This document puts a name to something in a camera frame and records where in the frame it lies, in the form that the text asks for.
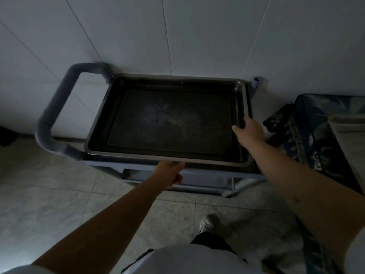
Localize white sneaker shoe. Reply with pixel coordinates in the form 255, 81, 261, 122
199, 214, 217, 234

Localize dark metal baking tray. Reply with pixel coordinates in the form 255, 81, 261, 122
85, 73, 254, 168

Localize person's left hand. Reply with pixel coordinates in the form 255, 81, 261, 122
153, 160, 186, 190

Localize person's left forearm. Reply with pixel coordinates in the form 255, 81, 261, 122
31, 172, 166, 267

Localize person's right hand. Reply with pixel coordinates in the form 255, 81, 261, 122
232, 116, 266, 147

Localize person's white shirt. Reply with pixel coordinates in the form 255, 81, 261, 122
0, 227, 365, 274

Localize person's right forearm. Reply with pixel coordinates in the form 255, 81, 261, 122
242, 140, 365, 270

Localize person's black trousers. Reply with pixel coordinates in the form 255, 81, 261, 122
121, 232, 247, 274

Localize grey metal trolley cart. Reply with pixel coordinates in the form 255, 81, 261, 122
34, 63, 267, 198

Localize grey rectangular bin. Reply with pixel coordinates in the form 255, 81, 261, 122
327, 113, 365, 194

